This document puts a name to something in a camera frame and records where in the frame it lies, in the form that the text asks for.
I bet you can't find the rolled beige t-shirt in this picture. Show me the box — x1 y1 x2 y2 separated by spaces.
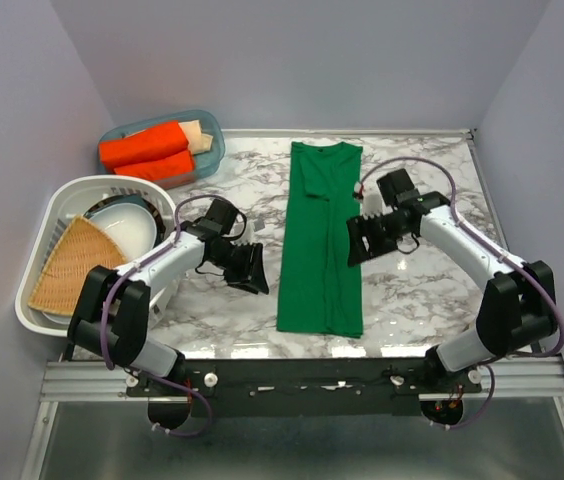
179 120 213 155

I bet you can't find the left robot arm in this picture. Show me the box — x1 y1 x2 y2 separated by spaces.
67 194 269 395

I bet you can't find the aluminium rail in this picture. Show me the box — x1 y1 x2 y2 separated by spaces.
40 357 564 402

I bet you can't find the dark teal plate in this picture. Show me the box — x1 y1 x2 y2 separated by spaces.
83 194 166 238

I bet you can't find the lower rolled orange t-shirt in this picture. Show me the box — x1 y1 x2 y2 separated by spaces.
113 150 195 182

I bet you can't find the white bowl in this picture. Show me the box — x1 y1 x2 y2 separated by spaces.
86 203 157 260

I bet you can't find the wicker fan-shaped tray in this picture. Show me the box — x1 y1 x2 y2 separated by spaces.
27 216 127 316

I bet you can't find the white plastic basket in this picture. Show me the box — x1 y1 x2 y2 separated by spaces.
14 175 176 338

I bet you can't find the upper rolled orange t-shirt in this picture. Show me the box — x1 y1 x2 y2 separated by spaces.
98 121 189 170

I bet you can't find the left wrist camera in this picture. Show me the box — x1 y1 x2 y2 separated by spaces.
236 223 254 245

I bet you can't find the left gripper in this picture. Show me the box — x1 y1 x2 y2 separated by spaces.
209 240 271 295

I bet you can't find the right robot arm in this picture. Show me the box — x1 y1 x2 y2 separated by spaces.
347 169 559 392

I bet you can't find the green t-shirt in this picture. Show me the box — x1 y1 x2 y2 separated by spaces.
277 142 363 338

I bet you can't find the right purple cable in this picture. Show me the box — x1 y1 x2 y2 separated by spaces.
354 156 564 431

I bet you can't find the rolled orange t-shirt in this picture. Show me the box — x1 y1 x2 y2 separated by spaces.
113 150 195 182
98 121 189 170

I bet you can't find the blue plastic bin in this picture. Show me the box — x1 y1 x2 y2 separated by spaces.
98 110 225 189

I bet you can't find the black mounting base plate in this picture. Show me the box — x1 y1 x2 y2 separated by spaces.
126 355 483 420

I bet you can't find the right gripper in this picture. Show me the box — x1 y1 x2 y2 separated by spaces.
345 210 410 267

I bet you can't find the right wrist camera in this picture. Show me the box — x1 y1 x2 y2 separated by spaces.
361 191 385 218

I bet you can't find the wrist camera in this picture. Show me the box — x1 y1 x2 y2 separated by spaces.
361 191 385 218
236 223 254 245

